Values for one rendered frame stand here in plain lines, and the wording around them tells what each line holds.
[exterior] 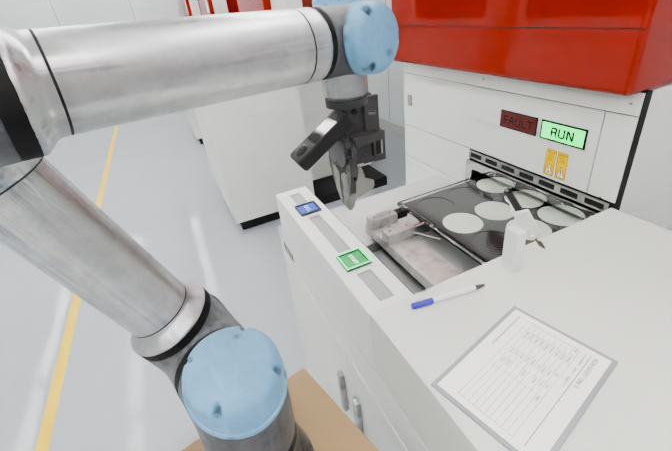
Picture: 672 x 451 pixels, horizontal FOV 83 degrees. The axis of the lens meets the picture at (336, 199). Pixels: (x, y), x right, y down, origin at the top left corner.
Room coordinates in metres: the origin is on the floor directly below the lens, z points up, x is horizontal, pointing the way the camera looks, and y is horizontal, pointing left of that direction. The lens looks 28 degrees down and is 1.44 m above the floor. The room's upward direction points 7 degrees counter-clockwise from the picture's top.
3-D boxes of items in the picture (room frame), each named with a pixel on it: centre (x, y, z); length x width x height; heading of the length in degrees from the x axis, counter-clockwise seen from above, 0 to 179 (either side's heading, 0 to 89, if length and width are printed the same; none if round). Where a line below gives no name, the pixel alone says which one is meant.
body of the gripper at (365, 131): (0.64, -0.04, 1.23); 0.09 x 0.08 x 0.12; 112
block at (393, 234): (0.81, -0.15, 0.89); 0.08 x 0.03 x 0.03; 112
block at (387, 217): (0.89, -0.12, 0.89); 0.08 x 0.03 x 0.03; 112
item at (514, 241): (0.55, -0.33, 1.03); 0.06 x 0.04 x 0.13; 112
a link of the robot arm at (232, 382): (0.31, 0.15, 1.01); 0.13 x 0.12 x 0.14; 38
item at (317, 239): (0.75, 0.03, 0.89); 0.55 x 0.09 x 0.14; 22
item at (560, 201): (0.91, -0.52, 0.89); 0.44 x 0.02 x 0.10; 22
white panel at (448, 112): (1.08, -0.47, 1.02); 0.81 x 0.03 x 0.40; 22
